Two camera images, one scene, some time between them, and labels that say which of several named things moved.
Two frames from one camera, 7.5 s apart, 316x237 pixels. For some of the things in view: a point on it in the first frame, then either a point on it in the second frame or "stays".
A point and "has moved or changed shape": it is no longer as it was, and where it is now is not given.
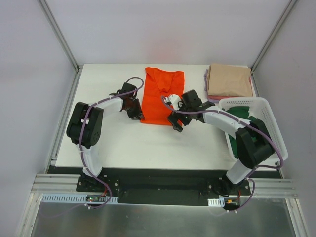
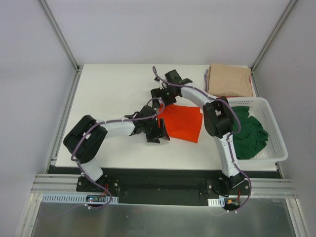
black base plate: x=189 y=187 stays
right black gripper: x=179 y=117 -> x=160 y=94
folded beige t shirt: x=229 y=80 stays
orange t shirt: x=158 y=83 has moved or changed shape
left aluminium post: x=52 y=21 stays
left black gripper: x=135 y=111 -> x=153 y=132
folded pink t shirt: x=218 y=97 stays
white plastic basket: x=260 y=109 stays
